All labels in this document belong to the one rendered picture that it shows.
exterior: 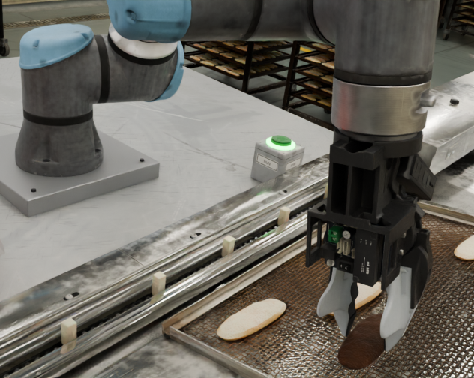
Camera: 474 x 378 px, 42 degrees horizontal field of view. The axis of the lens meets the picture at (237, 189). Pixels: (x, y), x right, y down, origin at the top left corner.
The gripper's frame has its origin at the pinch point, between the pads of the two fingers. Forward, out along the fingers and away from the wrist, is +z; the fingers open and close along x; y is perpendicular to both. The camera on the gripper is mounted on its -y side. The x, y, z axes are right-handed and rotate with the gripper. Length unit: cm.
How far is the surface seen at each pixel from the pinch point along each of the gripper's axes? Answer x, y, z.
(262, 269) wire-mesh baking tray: -19.4, -11.7, 5.1
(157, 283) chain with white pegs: -29.8, -2.9, 6.2
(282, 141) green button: -37, -47, 0
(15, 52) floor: -357, -224, 33
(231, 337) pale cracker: -14.1, 3.1, 4.9
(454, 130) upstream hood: -15, -80, 2
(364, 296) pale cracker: -5.4, -11.8, 4.5
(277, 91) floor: -198, -319, 60
